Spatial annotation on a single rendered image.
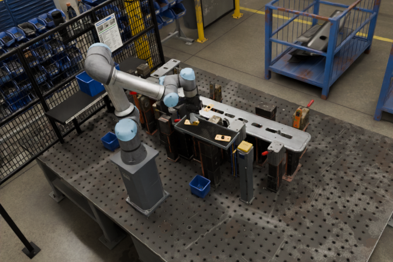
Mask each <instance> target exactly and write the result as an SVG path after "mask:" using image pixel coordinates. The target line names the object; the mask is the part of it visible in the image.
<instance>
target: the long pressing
mask: <svg viewBox="0 0 393 262"><path fill-rule="evenodd" d="M146 80H148V81H151V82H155V83H157V84H159V79H157V78H154V77H149V78H146ZM178 96H180V97H184V92H183V88H178ZM199 98H200V100H202V104H203V105H205V106H208V105H209V104H212V105H214V106H213V107H212V108H213V109H217V110H219V111H222V112H224V114H219V113H216V112H214V111H211V109H210V110H209V111H208V112H206V111H204V108H202V110H200V111H199V113H200V114H201V115H202V117H203V118H205V119H208V120H209V119H210V118H211V117H212V116H213V115H216V116H219V117H221V118H222V125H224V124H223V119H224V118H228V119H229V122H230V124H231V123H232V122H233V121H234V120H235V119H238V118H242V119H245V120H248V122H247V123H246V134H247V135H250V136H253V137H256V138H258V139H261V140H263V141H265V142H269V143H272V142H273V140H276V141H279V142H281V143H284V149H287V150H290V151H293V152H295V153H299V152H301V151H302V150H303V149H304V148H305V146H306V145H307V144H308V142H309V141H310V139H311V135H310V134H309V133H307V132H304V131H301V130H299V129H296V128H293V127H290V126H287V125H283V124H281V123H278V122H275V121H273V120H269V119H266V118H263V117H261V116H258V115H255V114H252V113H249V112H246V111H243V110H240V109H237V108H234V107H232V106H229V105H225V104H222V103H220V102H217V101H214V100H211V99H208V98H205V97H202V96H200V97H199ZM226 113H228V114H230V115H233V116H235V117H234V118H230V117H228V116H225V114H226ZM252 123H256V124H258V125H262V126H263V127H262V128H258V127H255V126H252V125H251V124H252ZM267 128H270V129H272V130H276V131H278V130H280V131H281V134H282V133H284V134H286V135H289V136H292V139H288V138H286V137H283V136H280V135H281V134H280V135H279V134H277V133H271V132H269V131H266V129H267ZM275 137H276V138H275Z"/></svg>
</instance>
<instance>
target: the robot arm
mask: <svg viewBox="0 0 393 262"><path fill-rule="evenodd" d="M111 55H112V52H111V50H110V48H109V47H108V46H107V45H105V44H103V43H95V44H93V45H91V46H90V47H89V49H88V51H87V56H86V59H85V62H84V68H85V71H86V73H87V74H88V75H89V76H90V77H91V78H92V79H94V80H95V81H98V82H100V83H102V84H103V85H104V87H105V89H106V91H107V93H108V95H109V97H110V99H111V101H112V103H113V105H114V107H115V115H116V117H117V119H118V123H117V124H116V126H115V134H116V137H117V138H118V141H119V144H120V148H121V154H120V157H121V159H122V162H123V163H125V164H127V165H136V164H139V163H141V162H142V161H143V160H144V159H145V158H146V157H147V150H146V148H145V147H144V145H143V144H142V143H141V141H140V137H139V118H140V114H139V110H138V109H137V108H136V107H135V106H134V105H133V104H132V103H130V102H129V100H128V98H127V96H126V94H125V92H124V90H123V88H124V89H128V90H130V91H134V92H137V93H140V94H143V95H146V96H149V97H152V98H155V99H159V100H161V101H164V104H165V105H166V106H167V107H177V106H180V105H182V104H186V106H185V110H186V116H187V119H188V120H189V122H190V123H191V124H193V122H194V121H198V118H196V116H200V115H201V114H200V113H199V111H200V110H202V107H203V104H202V100H200V98H199V97H200V94H199V93H197V87H196V82H195V74H194V71H193V69H191V68H185V69H182V70H181V71H180V74H175V75H166V76H163V77H160V78H159V84H157V83H155V82H151V81H148V80H145V79H142V78H140V77H137V76H134V75H131V74H128V73H124V72H122V71H119V70H117V69H116V68H115V64H114V62H113V60H112V57H111ZM178 88H183V92H184V97H182V98H179V96H178Z"/></svg>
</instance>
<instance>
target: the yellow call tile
mask: <svg viewBox="0 0 393 262"><path fill-rule="evenodd" d="M251 147H252V144H251V143H248V142H245V141H242V142H241V143H240V145H239V146H238V147H237V148H238V149H240V150H243V151H245V152H248V151H249V149H250V148H251Z"/></svg>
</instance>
